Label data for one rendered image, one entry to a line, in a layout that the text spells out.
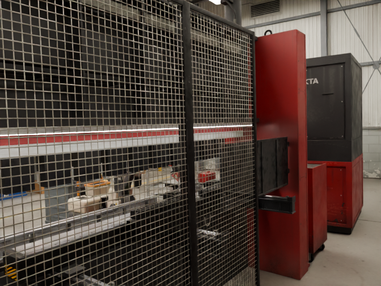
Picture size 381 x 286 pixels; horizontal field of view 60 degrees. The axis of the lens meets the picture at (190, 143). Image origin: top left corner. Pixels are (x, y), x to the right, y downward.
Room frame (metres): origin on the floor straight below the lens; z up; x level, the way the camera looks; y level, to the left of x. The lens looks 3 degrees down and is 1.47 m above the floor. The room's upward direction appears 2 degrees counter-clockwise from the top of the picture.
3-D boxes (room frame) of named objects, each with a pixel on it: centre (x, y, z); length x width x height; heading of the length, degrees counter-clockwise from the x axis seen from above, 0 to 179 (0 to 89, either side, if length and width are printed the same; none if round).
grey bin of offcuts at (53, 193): (4.96, 1.72, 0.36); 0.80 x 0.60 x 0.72; 147
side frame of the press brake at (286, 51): (3.35, -0.72, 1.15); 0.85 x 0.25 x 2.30; 52
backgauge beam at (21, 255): (2.18, 0.02, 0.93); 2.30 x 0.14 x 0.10; 142
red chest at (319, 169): (3.66, -1.17, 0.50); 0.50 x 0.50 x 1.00; 52
